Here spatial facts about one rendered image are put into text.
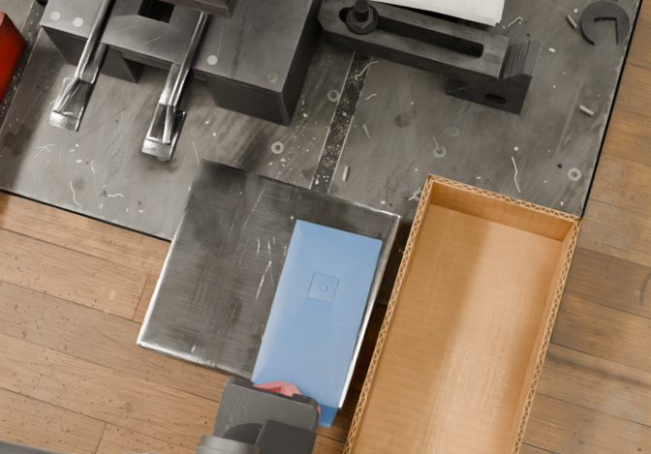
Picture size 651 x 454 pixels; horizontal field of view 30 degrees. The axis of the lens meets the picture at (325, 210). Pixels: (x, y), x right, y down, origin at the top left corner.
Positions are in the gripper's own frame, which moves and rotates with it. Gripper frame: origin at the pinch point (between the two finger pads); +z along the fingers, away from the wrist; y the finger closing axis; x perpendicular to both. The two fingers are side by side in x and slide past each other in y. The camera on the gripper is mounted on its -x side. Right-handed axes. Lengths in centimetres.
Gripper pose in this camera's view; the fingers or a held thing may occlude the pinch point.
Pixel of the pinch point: (278, 408)
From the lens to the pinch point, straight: 92.8
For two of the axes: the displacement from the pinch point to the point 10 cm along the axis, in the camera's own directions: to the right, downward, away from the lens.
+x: -9.7, -2.5, 0.8
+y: 2.2, -9.4, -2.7
